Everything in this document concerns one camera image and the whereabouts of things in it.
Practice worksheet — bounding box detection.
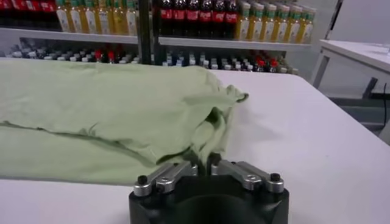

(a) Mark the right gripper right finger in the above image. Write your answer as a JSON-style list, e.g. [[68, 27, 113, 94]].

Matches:
[[209, 153, 285, 194]]

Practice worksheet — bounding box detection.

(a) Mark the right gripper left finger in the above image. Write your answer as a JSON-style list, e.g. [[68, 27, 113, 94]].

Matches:
[[133, 153, 199, 197]]

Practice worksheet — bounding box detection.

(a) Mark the light green t-shirt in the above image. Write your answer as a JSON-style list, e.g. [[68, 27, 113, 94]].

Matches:
[[0, 57, 249, 186]]

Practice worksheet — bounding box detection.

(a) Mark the white beverage display cabinet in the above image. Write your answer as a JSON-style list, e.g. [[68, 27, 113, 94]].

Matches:
[[0, 0, 317, 75]]

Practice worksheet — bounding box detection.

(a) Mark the white metal shelf board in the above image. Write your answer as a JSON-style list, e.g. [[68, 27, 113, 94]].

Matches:
[[0, 27, 140, 46], [158, 36, 312, 52]]

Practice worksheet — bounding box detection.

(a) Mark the white side table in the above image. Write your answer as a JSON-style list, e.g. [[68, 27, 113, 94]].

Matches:
[[310, 38, 390, 101]]

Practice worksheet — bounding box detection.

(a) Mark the black cabinet divider post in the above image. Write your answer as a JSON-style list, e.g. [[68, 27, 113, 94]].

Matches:
[[136, 0, 162, 65]]

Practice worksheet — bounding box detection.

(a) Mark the glass cabinet door black frame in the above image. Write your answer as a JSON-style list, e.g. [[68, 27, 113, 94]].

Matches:
[[322, 0, 345, 40]]

